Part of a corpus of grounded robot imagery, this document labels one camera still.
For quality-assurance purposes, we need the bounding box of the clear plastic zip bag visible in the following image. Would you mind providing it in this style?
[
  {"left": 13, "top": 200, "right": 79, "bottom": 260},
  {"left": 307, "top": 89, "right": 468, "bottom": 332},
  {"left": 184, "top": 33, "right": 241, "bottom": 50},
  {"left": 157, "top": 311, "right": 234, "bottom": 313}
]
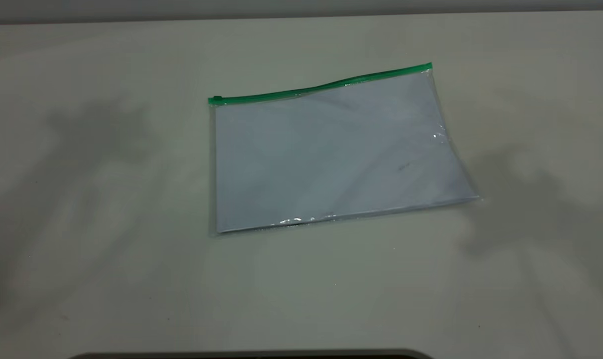
[{"left": 207, "top": 62, "right": 481, "bottom": 236}]

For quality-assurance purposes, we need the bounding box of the dark rounded base plate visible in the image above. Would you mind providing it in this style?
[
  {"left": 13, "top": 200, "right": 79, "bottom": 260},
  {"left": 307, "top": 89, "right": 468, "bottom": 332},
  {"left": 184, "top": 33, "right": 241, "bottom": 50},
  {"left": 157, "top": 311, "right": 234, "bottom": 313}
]
[{"left": 67, "top": 348, "right": 435, "bottom": 359}]

